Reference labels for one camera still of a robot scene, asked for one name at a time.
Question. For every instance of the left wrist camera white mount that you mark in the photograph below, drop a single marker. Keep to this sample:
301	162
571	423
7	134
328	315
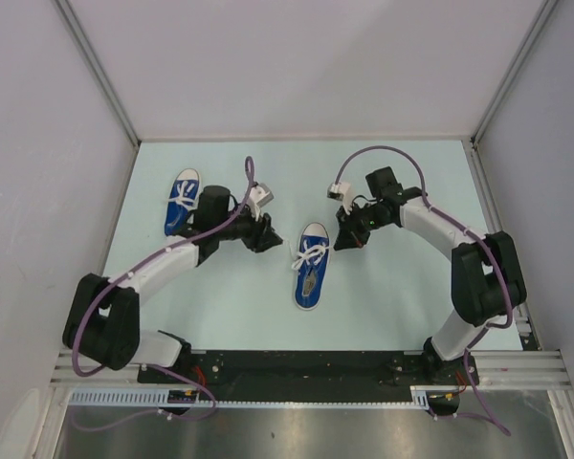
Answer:
259	196

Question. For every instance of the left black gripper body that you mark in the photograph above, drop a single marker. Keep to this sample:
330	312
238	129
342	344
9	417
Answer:
245	228

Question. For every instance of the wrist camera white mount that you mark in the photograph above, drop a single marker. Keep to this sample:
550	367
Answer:
342	192
259	196

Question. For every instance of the aluminium corner post right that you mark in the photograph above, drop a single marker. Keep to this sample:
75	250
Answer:
526	46

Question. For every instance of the blue sneaker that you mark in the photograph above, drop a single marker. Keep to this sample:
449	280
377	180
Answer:
182	200
309	279

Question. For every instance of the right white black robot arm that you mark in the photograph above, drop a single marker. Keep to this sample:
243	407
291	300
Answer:
486	282

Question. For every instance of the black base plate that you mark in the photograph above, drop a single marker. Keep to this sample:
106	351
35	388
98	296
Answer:
320	376

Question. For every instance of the white shoelace of sneaker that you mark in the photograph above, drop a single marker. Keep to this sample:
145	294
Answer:
310	254

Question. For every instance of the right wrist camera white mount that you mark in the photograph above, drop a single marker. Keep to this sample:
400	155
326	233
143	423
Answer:
342	192

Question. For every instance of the aluminium corner post left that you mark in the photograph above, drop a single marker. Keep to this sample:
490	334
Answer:
89	55

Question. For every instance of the aluminium corner post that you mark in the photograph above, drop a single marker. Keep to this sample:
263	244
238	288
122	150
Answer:
526	46
89	55

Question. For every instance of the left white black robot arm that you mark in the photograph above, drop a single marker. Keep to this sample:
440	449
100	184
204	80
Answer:
104	323

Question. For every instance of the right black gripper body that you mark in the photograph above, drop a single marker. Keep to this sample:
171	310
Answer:
362	221

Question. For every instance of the white slotted cable duct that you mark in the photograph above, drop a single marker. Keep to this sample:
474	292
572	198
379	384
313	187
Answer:
177	398

